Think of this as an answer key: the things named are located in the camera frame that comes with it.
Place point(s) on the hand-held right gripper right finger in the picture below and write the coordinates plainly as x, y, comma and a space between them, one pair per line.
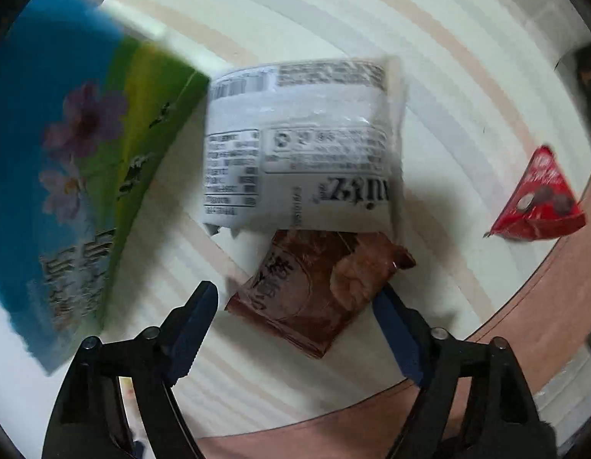
396, 334

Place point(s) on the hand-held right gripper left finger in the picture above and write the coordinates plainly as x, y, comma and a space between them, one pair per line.
195, 330

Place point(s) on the brown snack packet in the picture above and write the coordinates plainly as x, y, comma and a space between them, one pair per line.
314, 291

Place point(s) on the printed cardboard box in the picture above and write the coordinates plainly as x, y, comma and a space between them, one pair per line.
85, 153

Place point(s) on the red triangular snack packet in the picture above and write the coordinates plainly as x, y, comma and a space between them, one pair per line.
539, 201

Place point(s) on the white grey snack packet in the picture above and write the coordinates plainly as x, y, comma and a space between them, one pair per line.
300, 153

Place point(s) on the cat print tablecloth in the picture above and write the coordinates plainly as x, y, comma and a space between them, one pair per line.
444, 81

